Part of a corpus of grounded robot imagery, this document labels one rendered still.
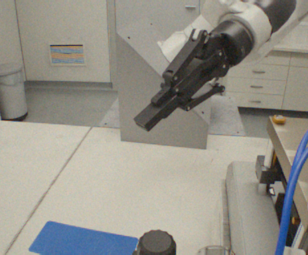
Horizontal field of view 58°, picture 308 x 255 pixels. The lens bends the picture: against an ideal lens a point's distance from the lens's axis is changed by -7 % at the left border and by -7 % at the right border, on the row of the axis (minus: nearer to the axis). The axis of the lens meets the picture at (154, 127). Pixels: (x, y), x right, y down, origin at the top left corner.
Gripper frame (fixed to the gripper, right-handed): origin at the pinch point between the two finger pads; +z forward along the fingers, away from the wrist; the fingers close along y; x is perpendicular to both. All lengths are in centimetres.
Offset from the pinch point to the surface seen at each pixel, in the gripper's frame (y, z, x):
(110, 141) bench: 36, -1, 49
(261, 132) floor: 183, -129, 98
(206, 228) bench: 35.6, 2.7, -0.3
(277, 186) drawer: 15.8, -5.6, -15.7
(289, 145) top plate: -1.5, -2.1, -21.2
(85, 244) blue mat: 23.9, 24.6, 12.3
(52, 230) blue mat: 21.6, 28.4, 20.4
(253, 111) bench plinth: 192, -157, 127
